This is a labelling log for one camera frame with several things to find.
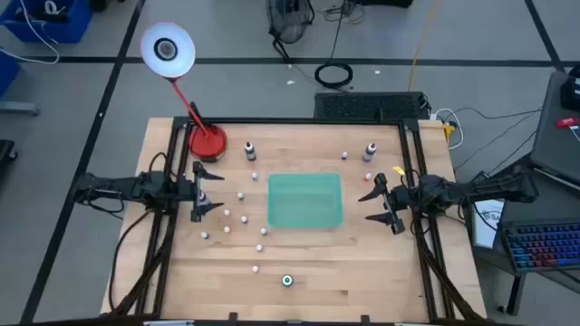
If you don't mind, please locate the black floor fan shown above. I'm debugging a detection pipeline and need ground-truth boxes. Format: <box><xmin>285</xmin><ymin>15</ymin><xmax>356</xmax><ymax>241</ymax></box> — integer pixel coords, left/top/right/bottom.
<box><xmin>265</xmin><ymin>0</ymin><xmax>316</xmax><ymax>62</ymax></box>

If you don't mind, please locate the yellow hanging cable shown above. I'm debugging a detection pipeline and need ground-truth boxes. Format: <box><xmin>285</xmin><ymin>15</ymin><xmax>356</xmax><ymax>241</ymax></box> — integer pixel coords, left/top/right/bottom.
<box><xmin>407</xmin><ymin>0</ymin><xmax>441</xmax><ymax>91</ymax></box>

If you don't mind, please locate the blue plastic crate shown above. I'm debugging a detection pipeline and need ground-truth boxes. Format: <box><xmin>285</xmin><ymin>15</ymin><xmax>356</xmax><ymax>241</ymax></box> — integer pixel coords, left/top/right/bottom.
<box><xmin>0</xmin><ymin>0</ymin><xmax>94</xmax><ymax>45</ymax></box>
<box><xmin>0</xmin><ymin>49</ymin><xmax>22</xmax><ymax>99</ymax></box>

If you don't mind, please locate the backlit rainbow keyboard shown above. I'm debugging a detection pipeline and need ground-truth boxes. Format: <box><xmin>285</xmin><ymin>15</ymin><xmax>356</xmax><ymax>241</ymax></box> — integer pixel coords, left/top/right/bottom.
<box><xmin>500</xmin><ymin>219</ymin><xmax>580</xmax><ymax>275</ymax></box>

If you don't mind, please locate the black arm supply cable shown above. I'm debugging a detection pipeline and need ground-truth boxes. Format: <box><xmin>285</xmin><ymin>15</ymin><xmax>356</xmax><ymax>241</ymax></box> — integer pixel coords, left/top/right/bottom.
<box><xmin>107</xmin><ymin>210</ymin><xmax>153</xmax><ymax>313</ymax></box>

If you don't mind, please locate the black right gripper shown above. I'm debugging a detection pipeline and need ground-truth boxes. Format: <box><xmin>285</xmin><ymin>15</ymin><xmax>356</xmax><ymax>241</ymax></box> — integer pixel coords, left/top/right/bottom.
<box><xmin>357</xmin><ymin>172</ymin><xmax>416</xmax><ymax>235</ymax></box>

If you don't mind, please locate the red desk lamp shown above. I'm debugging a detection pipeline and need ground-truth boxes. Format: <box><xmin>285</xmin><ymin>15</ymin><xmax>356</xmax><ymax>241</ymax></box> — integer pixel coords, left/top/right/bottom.
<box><xmin>139</xmin><ymin>21</ymin><xmax>228</xmax><ymax>163</ymax></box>

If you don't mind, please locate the white paper sign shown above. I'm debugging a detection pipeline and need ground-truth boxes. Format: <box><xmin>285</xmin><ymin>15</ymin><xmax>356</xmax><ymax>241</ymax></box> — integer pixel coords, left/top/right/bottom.
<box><xmin>470</xmin><ymin>197</ymin><xmax>507</xmax><ymax>249</ymax></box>

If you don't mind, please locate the black floor cable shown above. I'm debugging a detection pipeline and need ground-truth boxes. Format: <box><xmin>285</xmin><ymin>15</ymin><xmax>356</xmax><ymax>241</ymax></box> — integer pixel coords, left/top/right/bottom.
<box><xmin>324</xmin><ymin>0</ymin><xmax>366</xmax><ymax>64</ymax></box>

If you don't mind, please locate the black perforated computer case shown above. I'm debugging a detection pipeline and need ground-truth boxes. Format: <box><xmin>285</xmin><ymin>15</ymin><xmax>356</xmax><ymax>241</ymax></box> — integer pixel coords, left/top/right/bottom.
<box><xmin>314</xmin><ymin>91</ymin><xmax>431</xmax><ymax>121</ymax></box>

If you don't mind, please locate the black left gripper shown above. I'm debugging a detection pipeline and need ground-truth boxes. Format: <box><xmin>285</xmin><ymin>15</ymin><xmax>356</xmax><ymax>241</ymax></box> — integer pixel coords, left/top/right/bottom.
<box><xmin>178</xmin><ymin>160</ymin><xmax>226</xmax><ymax>224</ymax></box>

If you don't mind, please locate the dark side table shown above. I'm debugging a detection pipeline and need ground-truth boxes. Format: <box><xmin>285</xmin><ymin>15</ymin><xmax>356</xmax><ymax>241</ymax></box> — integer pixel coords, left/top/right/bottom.
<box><xmin>466</xmin><ymin>153</ymin><xmax>580</xmax><ymax>318</ymax></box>

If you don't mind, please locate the white power cable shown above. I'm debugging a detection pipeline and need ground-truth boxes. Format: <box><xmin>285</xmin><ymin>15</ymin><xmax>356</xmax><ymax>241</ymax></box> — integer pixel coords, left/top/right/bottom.
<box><xmin>432</xmin><ymin>107</ymin><xmax>466</xmax><ymax>150</ymax></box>

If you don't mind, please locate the black device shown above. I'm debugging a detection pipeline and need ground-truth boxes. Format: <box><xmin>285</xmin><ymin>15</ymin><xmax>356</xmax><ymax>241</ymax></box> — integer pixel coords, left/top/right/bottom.
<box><xmin>559</xmin><ymin>62</ymin><xmax>580</xmax><ymax>113</ymax></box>

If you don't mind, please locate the coiled black cable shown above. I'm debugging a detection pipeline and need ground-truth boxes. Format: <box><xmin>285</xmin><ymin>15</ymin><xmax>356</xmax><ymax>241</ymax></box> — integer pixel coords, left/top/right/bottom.
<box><xmin>314</xmin><ymin>62</ymin><xmax>354</xmax><ymax>90</ymax></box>

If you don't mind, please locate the grey metal foot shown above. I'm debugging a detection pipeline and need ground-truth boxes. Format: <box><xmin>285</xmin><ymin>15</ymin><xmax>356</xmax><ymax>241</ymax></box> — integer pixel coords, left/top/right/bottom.
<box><xmin>0</xmin><ymin>101</ymin><xmax>41</xmax><ymax>117</ymax></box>

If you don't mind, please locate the translucent teal plastic bin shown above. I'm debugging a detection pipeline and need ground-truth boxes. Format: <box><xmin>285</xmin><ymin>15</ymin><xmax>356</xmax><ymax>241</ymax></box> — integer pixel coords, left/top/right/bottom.
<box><xmin>266</xmin><ymin>173</ymin><xmax>344</xmax><ymax>230</ymax></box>

